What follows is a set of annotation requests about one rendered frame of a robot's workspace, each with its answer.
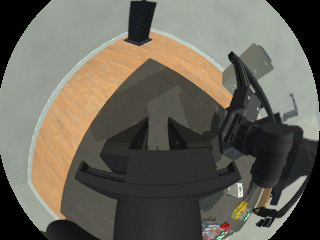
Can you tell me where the red tube rack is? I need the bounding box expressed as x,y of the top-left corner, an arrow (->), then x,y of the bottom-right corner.
219,223 -> 230,230

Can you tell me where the yellow tube rack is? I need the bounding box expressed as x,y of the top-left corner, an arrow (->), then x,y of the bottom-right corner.
231,201 -> 247,220

